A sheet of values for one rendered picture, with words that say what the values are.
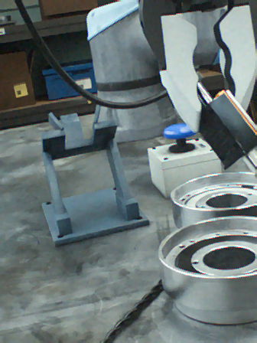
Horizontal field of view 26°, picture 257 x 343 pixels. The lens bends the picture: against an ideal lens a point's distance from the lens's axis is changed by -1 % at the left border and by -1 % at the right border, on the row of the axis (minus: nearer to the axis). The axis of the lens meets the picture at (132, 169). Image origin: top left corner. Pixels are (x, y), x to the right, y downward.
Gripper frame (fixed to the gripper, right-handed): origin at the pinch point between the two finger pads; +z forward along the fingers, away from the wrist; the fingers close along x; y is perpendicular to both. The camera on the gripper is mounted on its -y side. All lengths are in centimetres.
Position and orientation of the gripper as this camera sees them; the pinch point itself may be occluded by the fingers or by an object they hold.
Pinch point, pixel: (217, 112)
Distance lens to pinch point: 43.9
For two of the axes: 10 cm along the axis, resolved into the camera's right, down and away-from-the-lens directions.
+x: -9.7, 1.7, -1.4
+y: -1.6, -1.2, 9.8
